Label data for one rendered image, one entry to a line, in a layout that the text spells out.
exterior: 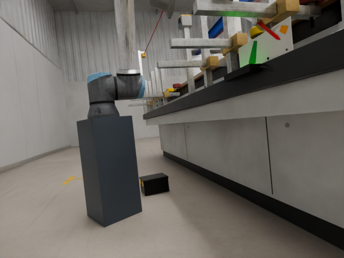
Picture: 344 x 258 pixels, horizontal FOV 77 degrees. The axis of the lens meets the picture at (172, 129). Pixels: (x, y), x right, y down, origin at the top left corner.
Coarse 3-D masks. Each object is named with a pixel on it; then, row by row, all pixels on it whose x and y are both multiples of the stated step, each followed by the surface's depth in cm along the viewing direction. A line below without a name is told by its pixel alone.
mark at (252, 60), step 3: (255, 42) 76; (255, 45) 76; (252, 48) 78; (255, 48) 76; (252, 51) 78; (255, 51) 76; (252, 54) 78; (255, 54) 77; (252, 57) 78; (255, 57) 77; (249, 60) 80; (252, 60) 79; (255, 60) 77
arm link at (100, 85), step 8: (104, 72) 127; (88, 80) 127; (96, 80) 125; (104, 80) 127; (112, 80) 128; (88, 88) 128; (96, 88) 125; (104, 88) 126; (112, 88) 128; (96, 96) 125; (104, 96) 126; (112, 96) 130
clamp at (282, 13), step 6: (276, 0) 65; (282, 0) 63; (288, 0) 62; (294, 0) 63; (276, 6) 65; (282, 6) 63; (288, 6) 62; (294, 6) 63; (282, 12) 64; (288, 12) 63; (294, 12) 64; (264, 18) 71; (270, 18) 68; (276, 18) 67; (282, 18) 67; (264, 24) 71
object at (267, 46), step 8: (280, 24) 65; (288, 24) 62; (264, 32) 72; (280, 32) 65; (288, 32) 62; (256, 40) 76; (264, 40) 72; (272, 40) 68; (280, 40) 66; (288, 40) 63; (240, 48) 85; (248, 48) 80; (256, 48) 76; (264, 48) 72; (272, 48) 69; (280, 48) 66; (288, 48) 63; (240, 56) 86; (248, 56) 81; (256, 56) 76; (264, 56) 73; (272, 56) 69; (240, 64) 86
